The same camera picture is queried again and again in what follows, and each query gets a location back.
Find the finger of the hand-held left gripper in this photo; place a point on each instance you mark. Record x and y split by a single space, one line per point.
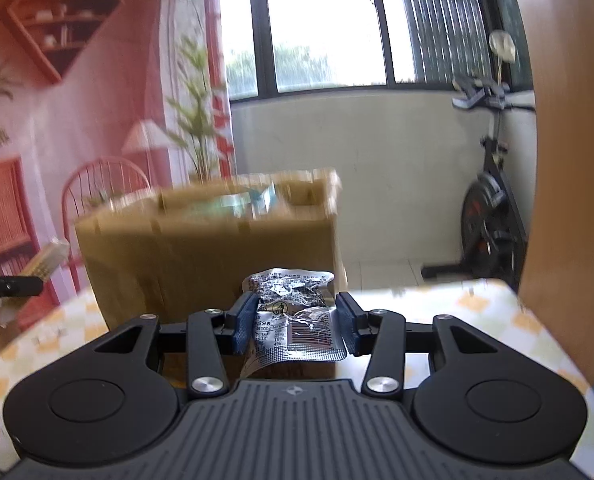
7 286

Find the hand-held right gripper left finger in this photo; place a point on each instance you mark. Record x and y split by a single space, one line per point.
246 320

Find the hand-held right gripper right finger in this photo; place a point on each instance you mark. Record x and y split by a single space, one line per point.
348 321

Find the silver snack packet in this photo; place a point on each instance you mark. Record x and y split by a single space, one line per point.
294 317

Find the wafer biscuit packet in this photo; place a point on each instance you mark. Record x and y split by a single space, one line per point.
49 260

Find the brown cardboard box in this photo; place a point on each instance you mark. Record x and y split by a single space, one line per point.
202 260

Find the checkered floral tablecloth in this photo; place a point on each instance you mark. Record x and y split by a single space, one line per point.
502 330

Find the black exercise bike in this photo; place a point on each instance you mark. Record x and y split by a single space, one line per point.
492 220

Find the brown wooden board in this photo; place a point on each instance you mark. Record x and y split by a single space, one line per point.
567 160

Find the dark framed window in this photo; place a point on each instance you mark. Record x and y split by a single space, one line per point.
327 25

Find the red room wall poster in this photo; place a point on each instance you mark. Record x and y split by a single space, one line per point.
77 110

